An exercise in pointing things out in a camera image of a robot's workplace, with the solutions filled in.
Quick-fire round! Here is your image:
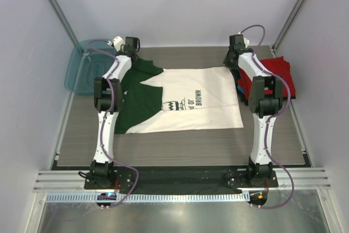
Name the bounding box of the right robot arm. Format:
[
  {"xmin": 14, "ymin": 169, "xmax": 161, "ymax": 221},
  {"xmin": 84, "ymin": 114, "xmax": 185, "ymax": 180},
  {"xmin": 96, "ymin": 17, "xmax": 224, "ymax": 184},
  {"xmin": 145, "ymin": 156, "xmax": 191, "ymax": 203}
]
[{"xmin": 224, "ymin": 34, "xmax": 284, "ymax": 187}]

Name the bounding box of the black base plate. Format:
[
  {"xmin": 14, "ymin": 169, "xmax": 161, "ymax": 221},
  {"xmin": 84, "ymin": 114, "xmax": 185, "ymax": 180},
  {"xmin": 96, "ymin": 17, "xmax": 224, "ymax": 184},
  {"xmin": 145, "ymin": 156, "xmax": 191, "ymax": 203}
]
[{"xmin": 78, "ymin": 164, "xmax": 278, "ymax": 194}]

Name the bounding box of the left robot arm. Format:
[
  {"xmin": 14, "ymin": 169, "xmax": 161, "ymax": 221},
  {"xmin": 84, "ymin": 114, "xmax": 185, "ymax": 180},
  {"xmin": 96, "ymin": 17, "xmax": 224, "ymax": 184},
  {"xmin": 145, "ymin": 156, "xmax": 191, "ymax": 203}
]
[{"xmin": 85, "ymin": 37, "xmax": 140, "ymax": 189}]

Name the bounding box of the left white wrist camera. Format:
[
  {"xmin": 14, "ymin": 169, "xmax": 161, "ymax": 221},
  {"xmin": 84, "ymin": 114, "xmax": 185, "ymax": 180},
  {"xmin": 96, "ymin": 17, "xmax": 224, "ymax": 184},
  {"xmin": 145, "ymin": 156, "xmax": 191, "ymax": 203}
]
[{"xmin": 107, "ymin": 36, "xmax": 125, "ymax": 51}]

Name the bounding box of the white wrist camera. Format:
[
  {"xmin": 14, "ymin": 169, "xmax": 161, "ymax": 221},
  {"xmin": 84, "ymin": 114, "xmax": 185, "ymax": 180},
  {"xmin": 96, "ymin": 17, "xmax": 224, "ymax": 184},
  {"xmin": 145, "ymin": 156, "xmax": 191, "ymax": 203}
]
[
  {"xmin": 243, "ymin": 37, "xmax": 250, "ymax": 49},
  {"xmin": 107, "ymin": 36, "xmax": 125, "ymax": 51}
]

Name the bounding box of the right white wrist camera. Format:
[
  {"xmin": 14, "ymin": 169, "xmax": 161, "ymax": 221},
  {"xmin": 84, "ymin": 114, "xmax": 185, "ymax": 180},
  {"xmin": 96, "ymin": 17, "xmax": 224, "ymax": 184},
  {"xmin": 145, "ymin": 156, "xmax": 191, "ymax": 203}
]
[{"xmin": 243, "ymin": 37, "xmax": 250, "ymax": 49}]

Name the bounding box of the teal plastic bin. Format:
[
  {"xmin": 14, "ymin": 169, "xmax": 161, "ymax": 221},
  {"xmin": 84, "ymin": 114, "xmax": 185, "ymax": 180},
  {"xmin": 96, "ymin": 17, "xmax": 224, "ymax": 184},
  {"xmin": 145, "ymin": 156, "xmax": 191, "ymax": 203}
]
[{"xmin": 64, "ymin": 39, "xmax": 116, "ymax": 95}]

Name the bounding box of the folded blue t-shirt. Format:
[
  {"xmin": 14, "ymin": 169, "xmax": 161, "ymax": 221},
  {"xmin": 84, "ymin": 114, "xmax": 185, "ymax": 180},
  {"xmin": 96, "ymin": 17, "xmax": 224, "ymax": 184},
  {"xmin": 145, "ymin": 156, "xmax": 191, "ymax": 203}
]
[{"xmin": 237, "ymin": 86, "xmax": 244, "ymax": 94}]

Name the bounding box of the folded red t-shirt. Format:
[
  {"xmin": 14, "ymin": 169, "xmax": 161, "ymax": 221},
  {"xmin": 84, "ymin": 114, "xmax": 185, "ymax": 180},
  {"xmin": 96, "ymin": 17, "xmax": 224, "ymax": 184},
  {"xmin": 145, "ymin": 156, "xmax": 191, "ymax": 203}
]
[{"xmin": 237, "ymin": 56, "xmax": 296, "ymax": 100}]

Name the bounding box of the white and green t-shirt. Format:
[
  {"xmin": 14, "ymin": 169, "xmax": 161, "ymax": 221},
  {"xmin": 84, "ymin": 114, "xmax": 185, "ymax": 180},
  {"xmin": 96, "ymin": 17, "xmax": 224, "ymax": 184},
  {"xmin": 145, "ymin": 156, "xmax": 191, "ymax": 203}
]
[{"xmin": 115, "ymin": 59, "xmax": 244, "ymax": 134}]

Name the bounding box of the white slotted cable duct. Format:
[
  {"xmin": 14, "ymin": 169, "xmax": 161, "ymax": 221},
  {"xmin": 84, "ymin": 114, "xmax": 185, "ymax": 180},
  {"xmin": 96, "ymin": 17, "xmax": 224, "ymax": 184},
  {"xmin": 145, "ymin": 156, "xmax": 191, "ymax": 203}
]
[{"xmin": 46, "ymin": 191, "xmax": 250, "ymax": 204}]

